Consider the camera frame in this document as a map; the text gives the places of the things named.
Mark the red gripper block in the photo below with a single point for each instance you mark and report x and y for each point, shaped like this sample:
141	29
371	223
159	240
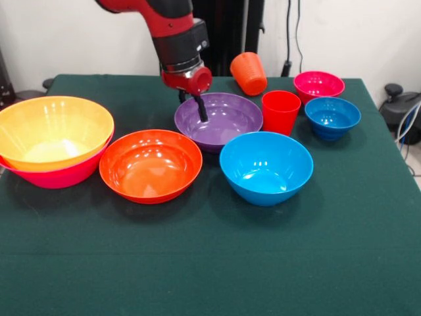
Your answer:
194	82

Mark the purple bowl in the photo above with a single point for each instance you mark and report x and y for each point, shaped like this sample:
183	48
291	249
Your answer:
227	125

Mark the orange cup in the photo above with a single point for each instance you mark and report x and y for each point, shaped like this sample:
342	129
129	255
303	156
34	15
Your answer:
250	77

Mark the red-orange bowl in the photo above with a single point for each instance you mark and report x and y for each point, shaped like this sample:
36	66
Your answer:
148	168

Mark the red cup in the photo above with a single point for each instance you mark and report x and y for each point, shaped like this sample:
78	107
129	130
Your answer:
279	115

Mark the light blue bowl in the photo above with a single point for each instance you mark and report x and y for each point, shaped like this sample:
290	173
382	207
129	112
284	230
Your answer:
263	174

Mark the small dark blue bowl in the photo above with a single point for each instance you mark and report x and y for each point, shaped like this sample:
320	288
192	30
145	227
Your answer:
332	115

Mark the large pink bowl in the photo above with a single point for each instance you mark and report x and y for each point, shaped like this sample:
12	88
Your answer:
65	174

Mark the large orange bowl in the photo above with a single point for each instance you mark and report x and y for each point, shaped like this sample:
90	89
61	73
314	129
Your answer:
49	131

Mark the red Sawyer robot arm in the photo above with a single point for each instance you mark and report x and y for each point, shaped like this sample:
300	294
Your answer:
171	33

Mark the small pink bowl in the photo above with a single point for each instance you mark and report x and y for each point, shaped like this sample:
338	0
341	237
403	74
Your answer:
317	85

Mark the dark green table cloth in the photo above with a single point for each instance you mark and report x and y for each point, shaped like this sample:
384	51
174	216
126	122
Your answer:
210	256

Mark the black office chair base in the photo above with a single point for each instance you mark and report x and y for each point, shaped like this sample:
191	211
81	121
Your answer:
29	92
394	108

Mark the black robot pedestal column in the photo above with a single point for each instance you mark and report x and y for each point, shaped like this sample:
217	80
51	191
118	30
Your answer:
230	33

